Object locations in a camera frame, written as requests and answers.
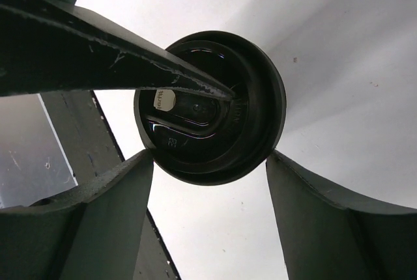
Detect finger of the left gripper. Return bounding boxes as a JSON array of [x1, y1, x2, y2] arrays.
[[1, 0, 233, 100]]

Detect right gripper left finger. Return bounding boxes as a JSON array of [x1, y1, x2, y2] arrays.
[[1, 150, 153, 279]]

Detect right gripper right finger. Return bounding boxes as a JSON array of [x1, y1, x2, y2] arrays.
[[266, 151, 416, 279]]

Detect black cup lid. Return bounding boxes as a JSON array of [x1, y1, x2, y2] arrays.
[[134, 31, 287, 186]]

